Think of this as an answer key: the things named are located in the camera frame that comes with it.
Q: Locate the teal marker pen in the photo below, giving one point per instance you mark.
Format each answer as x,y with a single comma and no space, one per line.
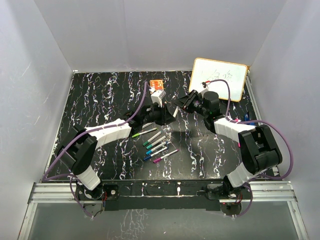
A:
156,142

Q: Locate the magenta marker pen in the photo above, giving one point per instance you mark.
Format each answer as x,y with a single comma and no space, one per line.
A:
165,156

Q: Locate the aluminium rail frame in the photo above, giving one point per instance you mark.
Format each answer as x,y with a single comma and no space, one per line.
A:
162,210

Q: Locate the dark green marker pen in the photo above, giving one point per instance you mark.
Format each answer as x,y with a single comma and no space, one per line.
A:
152,138

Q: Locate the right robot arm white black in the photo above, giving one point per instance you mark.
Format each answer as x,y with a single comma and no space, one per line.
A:
258,147

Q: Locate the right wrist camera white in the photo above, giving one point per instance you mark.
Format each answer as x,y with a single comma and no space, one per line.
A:
205,88

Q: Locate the black base frame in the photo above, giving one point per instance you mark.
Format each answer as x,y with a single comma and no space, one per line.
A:
115,195

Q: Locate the pink marker pen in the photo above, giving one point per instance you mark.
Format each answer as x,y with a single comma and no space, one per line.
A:
176,111

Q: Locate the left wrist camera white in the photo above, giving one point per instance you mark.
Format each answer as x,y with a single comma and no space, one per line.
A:
157,96

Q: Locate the dark blue marker pen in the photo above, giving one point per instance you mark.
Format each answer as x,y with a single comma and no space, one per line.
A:
155,153

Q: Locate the white board orange frame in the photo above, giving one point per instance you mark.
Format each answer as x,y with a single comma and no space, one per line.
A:
230,78

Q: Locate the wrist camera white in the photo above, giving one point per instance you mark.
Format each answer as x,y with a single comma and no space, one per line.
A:
157,96
205,88

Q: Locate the cyan marker pen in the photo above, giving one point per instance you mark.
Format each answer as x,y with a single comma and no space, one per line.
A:
156,147

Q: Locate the blue object at edge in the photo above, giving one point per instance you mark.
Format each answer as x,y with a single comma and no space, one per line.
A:
246,117

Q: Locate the light green marker pen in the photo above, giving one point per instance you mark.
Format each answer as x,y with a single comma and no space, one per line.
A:
144,132

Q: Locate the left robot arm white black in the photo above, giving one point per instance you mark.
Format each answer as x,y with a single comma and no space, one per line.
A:
79,155

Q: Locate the light blue marker pen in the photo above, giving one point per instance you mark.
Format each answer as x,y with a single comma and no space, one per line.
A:
146,125

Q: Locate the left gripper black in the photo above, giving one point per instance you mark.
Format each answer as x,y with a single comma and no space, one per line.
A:
165,117

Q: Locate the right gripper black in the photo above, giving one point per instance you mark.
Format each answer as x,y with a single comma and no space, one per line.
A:
185,102

